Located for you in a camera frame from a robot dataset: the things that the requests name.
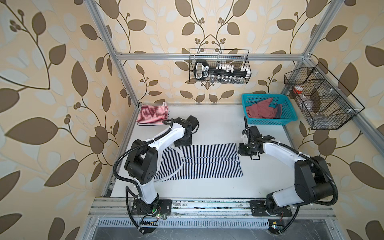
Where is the blue white striped tank top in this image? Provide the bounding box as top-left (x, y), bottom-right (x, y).
top-left (154, 143), bottom-right (243, 182)

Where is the maroon garment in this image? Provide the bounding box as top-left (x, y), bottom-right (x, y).
top-left (246, 98), bottom-right (283, 119)

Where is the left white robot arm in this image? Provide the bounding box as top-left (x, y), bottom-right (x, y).
top-left (124, 116), bottom-right (200, 215)

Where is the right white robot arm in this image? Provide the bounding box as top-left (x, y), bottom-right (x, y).
top-left (239, 126), bottom-right (339, 217)

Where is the teal plastic basket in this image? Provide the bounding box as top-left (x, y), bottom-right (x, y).
top-left (242, 94), bottom-right (298, 126)

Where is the red white striped folded top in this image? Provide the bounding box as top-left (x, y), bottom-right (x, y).
top-left (136, 105), bottom-right (169, 126)

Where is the red capped clear bottle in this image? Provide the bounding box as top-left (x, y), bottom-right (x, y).
top-left (293, 85), bottom-right (313, 111)

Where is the black socket tool set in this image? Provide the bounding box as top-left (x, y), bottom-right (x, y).
top-left (192, 60), bottom-right (252, 84)

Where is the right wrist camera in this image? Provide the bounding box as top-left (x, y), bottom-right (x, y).
top-left (242, 129), bottom-right (249, 146)

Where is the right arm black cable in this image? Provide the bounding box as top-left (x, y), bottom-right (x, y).
top-left (242, 116), bottom-right (339, 235)

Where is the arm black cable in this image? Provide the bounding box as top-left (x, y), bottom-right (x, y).
top-left (112, 118), bottom-right (175, 235)
top-left (242, 116), bottom-right (339, 235)

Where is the black wire basket right wall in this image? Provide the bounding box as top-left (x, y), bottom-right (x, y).
top-left (284, 62), bottom-right (365, 130)

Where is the black wire basket wall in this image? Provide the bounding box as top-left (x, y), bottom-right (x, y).
top-left (189, 48), bottom-right (252, 85)
top-left (284, 62), bottom-right (365, 130)

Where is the black wire basket back wall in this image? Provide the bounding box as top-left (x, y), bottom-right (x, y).
top-left (189, 48), bottom-right (252, 85)

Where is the aluminium frame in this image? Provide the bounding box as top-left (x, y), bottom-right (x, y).
top-left (83, 0), bottom-right (384, 157)

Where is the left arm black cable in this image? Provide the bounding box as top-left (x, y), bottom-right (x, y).
top-left (112, 118), bottom-right (175, 235)

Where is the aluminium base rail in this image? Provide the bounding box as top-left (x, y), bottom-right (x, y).
top-left (88, 198), bottom-right (336, 230)

